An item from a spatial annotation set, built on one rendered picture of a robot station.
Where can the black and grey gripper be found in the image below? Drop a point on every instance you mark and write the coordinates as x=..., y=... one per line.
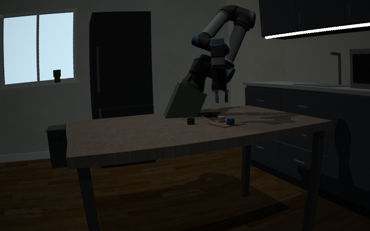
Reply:
x=219, y=65

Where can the tan flat mat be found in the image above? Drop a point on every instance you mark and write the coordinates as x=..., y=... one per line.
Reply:
x=224, y=124

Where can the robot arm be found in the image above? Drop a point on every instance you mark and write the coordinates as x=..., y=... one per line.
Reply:
x=201, y=67

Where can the blue die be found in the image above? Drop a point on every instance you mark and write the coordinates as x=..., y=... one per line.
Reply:
x=230, y=121

